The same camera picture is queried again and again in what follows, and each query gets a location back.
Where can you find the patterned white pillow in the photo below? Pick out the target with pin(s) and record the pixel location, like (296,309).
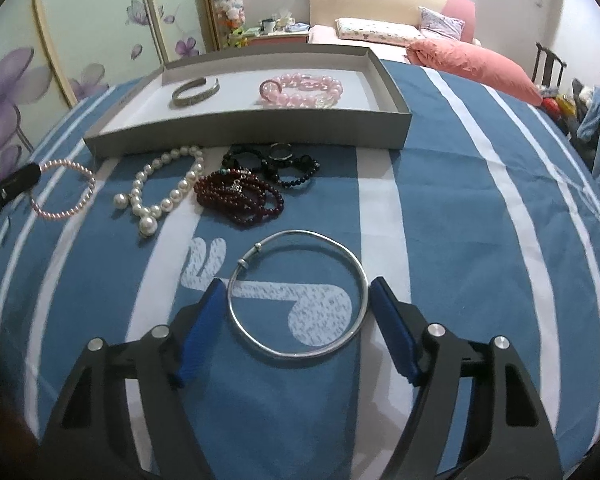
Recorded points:
(375,30)

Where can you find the blue white striped cloth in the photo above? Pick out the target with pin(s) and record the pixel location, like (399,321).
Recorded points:
(455,210)

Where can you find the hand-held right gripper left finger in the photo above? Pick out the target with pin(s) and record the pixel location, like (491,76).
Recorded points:
(200,330)

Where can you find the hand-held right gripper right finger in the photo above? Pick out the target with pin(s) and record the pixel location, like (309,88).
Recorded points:
(395,330)

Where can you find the wardrobe with flower print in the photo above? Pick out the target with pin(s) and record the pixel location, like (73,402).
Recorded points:
(80,20)

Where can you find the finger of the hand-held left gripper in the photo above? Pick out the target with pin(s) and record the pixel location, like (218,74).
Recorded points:
(10,190)

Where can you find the pink and beige nightstand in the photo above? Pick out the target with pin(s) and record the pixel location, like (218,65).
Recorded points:
(280,37)

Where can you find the grey cardboard box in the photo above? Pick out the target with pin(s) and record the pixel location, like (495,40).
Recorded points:
(230,135)

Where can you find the silver bangle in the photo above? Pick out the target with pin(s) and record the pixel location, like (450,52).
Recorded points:
(243,263)

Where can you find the dark wooden chair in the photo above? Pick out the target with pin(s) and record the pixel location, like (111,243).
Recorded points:
(550,67)

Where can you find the folded pink quilt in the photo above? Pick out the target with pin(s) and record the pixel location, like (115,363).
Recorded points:
(470,65)

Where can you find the colourful toys on chair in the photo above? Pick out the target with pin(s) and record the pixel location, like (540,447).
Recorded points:
(560,105)

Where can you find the column of plush toys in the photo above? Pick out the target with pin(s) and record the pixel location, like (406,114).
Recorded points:
(229,0)

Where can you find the small floral pillow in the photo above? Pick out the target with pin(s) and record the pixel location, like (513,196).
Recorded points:
(442,22)

